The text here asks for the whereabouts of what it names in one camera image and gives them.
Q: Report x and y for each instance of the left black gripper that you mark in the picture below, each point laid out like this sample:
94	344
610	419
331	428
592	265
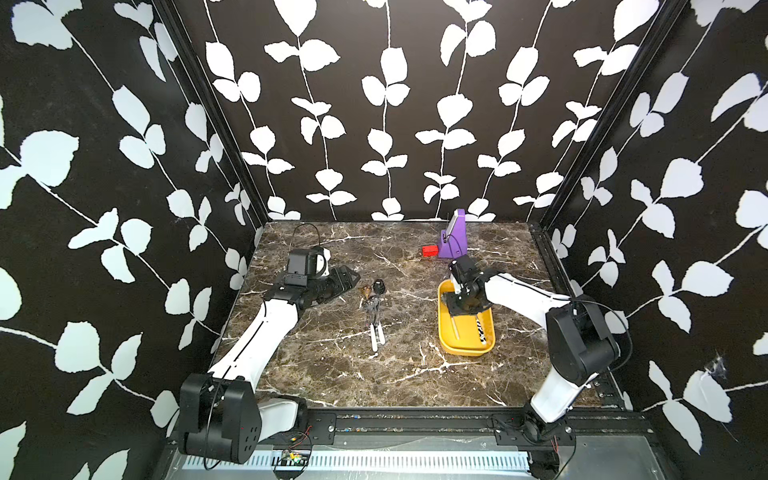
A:
344	283

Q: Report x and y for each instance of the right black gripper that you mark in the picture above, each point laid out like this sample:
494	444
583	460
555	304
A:
453	308

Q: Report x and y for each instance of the yellow plastic storage box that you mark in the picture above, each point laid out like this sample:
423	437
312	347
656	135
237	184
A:
469	345

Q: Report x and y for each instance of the spoon with patterned handle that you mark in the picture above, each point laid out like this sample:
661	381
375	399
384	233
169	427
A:
481	331

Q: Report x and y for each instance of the spoon with wooden handle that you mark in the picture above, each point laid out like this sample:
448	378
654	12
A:
455	328

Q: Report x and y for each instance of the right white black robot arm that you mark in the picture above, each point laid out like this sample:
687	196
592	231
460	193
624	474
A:
580	343

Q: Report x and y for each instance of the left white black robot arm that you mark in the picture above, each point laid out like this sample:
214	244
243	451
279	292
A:
220	417

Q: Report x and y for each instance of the black round spoon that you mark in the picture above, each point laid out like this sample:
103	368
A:
379	287

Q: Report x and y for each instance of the purple plastic stand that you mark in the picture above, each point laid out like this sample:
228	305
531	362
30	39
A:
452	242

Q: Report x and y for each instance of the red small block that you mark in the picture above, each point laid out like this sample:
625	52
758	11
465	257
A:
430	251

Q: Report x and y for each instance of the white perforated strip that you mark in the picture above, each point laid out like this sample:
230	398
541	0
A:
506	463

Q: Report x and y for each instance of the small green circuit board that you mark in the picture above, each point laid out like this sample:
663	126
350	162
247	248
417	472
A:
291	460

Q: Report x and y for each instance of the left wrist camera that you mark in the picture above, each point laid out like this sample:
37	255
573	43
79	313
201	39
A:
305	264

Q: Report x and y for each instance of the black front mounting rail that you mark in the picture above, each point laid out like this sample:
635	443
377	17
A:
509	426

